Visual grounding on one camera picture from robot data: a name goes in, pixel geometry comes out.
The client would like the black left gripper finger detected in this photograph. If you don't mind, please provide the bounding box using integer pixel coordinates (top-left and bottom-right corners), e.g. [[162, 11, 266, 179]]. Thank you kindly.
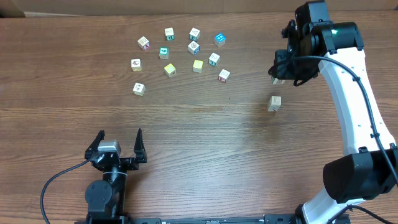
[[85, 130, 105, 159], [134, 128, 147, 163]]

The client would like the wooden block green side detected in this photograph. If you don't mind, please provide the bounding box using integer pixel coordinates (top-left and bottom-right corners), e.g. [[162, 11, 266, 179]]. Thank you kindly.
[[271, 77, 285, 85], [164, 27, 175, 41]]

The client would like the plain wooden block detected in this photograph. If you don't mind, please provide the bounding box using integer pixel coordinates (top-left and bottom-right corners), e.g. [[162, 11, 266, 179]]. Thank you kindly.
[[268, 96, 282, 108]]

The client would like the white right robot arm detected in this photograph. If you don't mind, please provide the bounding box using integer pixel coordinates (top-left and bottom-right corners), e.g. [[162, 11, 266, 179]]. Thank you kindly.
[[264, 1, 397, 223]]

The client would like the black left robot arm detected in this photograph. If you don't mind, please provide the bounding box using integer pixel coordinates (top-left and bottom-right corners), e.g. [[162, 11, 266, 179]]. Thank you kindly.
[[85, 130, 147, 223]]

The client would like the wooden block orange side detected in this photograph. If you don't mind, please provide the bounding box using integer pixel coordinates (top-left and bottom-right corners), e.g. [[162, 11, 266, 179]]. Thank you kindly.
[[133, 83, 146, 96]]

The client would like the wooden block red side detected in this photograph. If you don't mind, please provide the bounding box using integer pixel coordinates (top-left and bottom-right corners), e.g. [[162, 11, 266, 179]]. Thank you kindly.
[[218, 69, 230, 83]]

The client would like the wooden block teal front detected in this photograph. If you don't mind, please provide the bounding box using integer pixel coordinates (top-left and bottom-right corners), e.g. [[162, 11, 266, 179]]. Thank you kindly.
[[208, 53, 220, 67]]

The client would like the wooden block green four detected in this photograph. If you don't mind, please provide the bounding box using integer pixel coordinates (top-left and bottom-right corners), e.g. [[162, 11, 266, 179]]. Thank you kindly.
[[159, 47, 169, 59]]

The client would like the wooden block red top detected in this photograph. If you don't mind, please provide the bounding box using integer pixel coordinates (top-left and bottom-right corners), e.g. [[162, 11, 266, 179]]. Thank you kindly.
[[137, 36, 150, 50]]

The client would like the wooden block blue side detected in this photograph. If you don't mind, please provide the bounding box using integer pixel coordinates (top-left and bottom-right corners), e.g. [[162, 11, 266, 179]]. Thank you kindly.
[[188, 40, 200, 55]]

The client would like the wooden block teal side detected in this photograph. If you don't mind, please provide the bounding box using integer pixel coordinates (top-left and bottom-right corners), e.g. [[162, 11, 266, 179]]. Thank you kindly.
[[189, 27, 200, 42]]

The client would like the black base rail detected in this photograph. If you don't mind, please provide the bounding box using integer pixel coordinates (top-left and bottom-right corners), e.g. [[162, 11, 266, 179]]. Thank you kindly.
[[74, 212, 351, 224]]

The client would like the cardboard wall panel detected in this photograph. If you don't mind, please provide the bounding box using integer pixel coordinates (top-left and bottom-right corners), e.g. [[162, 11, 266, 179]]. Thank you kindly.
[[0, 0, 398, 18]]

